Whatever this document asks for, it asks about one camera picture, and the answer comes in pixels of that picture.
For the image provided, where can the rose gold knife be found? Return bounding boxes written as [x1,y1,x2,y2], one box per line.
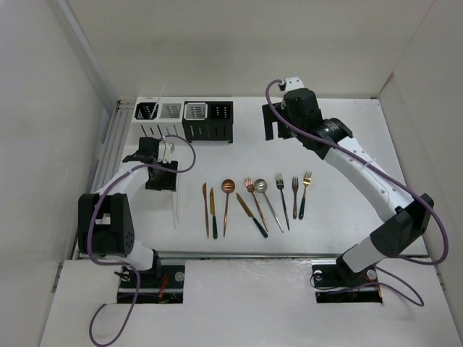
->
[202,183,210,238]

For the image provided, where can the copper small fork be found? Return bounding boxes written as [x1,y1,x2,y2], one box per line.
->
[292,176,299,219]

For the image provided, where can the gold fork green handle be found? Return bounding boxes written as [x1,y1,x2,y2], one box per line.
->
[298,171,312,220]

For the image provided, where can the gold knife green handle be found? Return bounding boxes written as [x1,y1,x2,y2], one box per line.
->
[210,188,218,239]

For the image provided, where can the white chopstick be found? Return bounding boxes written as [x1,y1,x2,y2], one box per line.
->
[150,81,167,119]
[173,189,180,228]

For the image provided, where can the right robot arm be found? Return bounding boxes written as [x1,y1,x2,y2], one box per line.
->
[263,80,433,285]

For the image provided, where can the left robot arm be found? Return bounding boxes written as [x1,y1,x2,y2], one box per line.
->
[77,137,179,287]

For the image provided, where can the silver spoon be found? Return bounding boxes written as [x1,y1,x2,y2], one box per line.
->
[254,179,284,233]

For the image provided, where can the rose gold fork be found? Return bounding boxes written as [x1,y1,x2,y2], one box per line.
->
[245,177,268,231]

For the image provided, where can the white utensil caddy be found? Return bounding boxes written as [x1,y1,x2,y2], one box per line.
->
[130,101,184,140]

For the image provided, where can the black utensil caddy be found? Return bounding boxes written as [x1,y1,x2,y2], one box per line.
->
[182,101,234,144]

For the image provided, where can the copper spoon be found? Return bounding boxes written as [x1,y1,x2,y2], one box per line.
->
[221,179,236,237]

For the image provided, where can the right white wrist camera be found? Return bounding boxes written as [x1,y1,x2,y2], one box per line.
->
[278,77,305,92]

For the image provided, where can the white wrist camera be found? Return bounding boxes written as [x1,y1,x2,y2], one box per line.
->
[158,140,175,163]
[278,77,305,92]

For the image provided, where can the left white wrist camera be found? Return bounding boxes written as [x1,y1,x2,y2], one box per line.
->
[158,140,175,163]

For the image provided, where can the silver fork black handle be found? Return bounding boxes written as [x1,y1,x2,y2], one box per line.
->
[276,173,290,230]

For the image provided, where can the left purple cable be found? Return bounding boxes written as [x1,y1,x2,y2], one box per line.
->
[89,135,197,346]

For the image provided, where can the aluminium rail front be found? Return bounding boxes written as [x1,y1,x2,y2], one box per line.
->
[158,250,340,260]

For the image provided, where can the aluminium frame left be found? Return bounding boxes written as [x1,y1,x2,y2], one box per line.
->
[72,99,137,260]

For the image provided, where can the gold knife dark handle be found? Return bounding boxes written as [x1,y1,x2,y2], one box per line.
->
[236,193,268,239]

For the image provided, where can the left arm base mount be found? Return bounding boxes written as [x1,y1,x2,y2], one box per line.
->
[114,262,185,304]

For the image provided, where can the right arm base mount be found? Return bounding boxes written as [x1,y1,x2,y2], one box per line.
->
[310,262,383,304]

